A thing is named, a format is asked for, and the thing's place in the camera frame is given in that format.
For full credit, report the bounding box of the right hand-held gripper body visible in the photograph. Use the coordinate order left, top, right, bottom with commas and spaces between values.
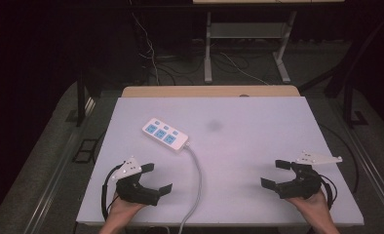
276, 150, 343, 200

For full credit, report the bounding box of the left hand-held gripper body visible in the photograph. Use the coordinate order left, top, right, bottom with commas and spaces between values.
111, 155, 162, 207

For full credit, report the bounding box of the white power strip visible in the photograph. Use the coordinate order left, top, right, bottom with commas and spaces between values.
141, 117, 190, 153

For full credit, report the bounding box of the person's right hand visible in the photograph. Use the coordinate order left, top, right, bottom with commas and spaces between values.
286, 188, 335, 226

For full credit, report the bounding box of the person's left hand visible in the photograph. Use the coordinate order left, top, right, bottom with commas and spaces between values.
106, 191, 147, 228

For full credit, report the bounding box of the black angled stand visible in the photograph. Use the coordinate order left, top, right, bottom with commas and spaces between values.
298, 16, 384, 129

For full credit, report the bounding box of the wooden table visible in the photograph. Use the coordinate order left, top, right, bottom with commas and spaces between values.
121, 85, 301, 98

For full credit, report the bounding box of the grey metal stand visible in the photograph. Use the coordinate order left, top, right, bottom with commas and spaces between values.
203, 11, 298, 85

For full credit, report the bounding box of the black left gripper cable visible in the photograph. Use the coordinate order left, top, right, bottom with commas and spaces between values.
100, 163, 125, 222

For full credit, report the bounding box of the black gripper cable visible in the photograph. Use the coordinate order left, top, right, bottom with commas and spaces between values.
100, 163, 125, 222
320, 174, 339, 210

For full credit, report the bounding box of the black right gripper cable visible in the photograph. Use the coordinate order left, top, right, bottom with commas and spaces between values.
320, 174, 339, 210

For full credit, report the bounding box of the grey power strip cable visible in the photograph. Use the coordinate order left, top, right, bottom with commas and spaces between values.
177, 141, 203, 234

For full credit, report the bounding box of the black floor cable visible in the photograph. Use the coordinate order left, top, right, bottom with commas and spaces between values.
319, 122, 360, 195

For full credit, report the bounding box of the black floor bracket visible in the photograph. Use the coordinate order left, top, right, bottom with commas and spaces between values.
71, 138, 98, 165

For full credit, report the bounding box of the black upright post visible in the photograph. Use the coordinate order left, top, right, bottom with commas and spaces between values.
75, 68, 88, 128

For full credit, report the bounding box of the thin white floor cable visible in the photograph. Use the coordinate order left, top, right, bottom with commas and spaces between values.
219, 52, 270, 87

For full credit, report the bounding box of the white hanging cable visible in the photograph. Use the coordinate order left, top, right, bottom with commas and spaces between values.
131, 12, 161, 86

